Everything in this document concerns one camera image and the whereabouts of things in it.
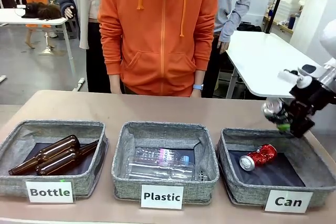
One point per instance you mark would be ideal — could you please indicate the person in white coat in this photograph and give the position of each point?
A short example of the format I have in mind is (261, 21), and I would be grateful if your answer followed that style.
(86, 11)

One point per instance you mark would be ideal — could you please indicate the white table with thin legs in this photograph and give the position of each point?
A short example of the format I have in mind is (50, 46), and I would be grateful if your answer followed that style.
(31, 20)

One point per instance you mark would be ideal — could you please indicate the blue wristband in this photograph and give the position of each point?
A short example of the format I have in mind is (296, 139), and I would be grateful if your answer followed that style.
(198, 87)

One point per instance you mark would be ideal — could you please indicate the large white rounded table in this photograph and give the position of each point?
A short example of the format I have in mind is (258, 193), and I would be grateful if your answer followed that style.
(262, 56)

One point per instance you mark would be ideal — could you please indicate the person in orange shorts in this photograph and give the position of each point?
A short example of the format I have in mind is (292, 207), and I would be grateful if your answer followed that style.
(36, 1)

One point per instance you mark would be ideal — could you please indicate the white Plastic label card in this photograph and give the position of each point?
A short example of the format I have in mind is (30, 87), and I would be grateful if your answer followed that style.
(162, 196)

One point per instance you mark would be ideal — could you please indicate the black furry bag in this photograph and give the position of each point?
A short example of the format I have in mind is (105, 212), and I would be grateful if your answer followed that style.
(42, 11)

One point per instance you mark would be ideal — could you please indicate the grey fabric basket Can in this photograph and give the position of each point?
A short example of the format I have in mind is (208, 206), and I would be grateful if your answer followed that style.
(246, 190)

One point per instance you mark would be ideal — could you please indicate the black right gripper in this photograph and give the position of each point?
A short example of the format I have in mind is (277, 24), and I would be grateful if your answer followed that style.
(302, 108)

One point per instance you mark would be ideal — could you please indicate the grey shirt person's hand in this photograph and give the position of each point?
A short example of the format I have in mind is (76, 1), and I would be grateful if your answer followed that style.
(223, 47)

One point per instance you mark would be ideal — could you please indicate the person in orange hoodie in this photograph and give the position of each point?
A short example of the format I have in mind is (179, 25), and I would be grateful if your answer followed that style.
(157, 30)

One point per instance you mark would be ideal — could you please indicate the brown glass bottle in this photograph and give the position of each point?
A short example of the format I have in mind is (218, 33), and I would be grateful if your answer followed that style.
(57, 165)
(57, 148)

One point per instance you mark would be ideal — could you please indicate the crushed silver can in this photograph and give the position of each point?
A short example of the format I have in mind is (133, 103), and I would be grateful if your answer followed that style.
(269, 106)

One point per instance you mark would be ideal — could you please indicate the person's right hand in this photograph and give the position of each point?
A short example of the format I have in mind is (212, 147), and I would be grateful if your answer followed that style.
(115, 85)

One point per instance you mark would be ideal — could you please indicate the person's left hand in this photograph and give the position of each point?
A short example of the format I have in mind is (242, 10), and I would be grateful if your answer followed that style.
(195, 93)

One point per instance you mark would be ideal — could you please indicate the pale hand of bystander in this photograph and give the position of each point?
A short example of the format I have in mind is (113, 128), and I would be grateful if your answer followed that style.
(69, 12)

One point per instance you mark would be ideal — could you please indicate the crushed red soda can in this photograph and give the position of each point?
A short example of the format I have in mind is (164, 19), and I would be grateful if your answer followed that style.
(262, 155)

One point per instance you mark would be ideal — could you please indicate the white Can label card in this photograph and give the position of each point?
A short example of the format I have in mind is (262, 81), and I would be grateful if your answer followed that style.
(288, 201)

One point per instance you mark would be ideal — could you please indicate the black tripod pole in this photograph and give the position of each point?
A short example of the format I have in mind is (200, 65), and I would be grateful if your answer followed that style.
(275, 1)

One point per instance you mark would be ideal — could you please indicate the white Bottle label card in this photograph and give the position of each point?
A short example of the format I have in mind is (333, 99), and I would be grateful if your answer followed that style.
(50, 192)

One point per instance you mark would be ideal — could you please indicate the dark blue tumbler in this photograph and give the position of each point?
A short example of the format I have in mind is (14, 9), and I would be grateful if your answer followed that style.
(291, 22)

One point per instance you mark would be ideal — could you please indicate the grey fabric basket Bottle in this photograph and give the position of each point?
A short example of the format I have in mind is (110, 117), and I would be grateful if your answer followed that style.
(52, 184)

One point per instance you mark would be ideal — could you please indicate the grey fabric basket Plastic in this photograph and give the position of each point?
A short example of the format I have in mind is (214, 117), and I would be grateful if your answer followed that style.
(165, 188)

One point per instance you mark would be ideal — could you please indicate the person in grey shirt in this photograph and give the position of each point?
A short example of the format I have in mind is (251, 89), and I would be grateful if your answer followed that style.
(231, 1)

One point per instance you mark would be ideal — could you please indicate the stacked clear plastic boxes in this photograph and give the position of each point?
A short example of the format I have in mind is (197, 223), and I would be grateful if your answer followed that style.
(287, 6)

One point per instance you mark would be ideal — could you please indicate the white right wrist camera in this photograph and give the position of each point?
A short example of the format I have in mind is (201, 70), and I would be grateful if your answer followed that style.
(291, 75)

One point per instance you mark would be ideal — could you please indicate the clear plastic bottle blue cap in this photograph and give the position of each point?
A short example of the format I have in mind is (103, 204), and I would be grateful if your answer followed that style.
(162, 154)

